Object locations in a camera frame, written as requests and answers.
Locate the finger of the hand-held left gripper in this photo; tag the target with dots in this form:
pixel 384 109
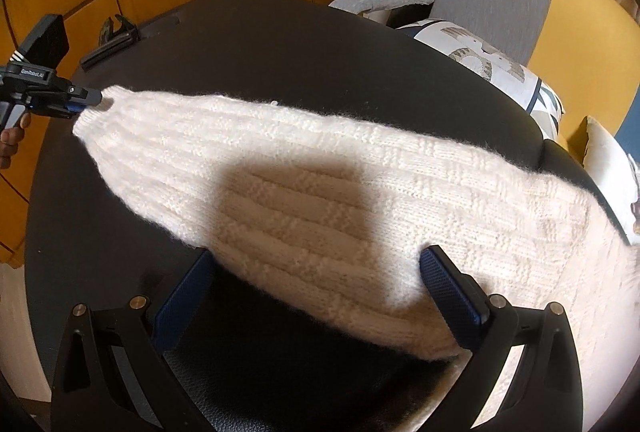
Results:
pixel 85 97
pixel 60 109

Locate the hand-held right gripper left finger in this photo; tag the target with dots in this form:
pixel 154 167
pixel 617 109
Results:
pixel 185 307

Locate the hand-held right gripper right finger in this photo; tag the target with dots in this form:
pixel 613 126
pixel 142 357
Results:
pixel 450 297

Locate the white knit sweater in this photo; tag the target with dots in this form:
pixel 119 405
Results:
pixel 350 192

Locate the person's left hand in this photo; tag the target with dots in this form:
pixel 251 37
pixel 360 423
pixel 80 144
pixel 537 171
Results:
pixel 7 147

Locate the black binder clip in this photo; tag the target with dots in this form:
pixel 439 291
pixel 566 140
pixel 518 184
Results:
pixel 107 52

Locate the deer print white pillow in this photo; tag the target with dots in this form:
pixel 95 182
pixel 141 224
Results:
pixel 610 162

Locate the triangle pattern pillow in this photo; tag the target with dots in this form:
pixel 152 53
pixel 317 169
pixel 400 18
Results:
pixel 480 57

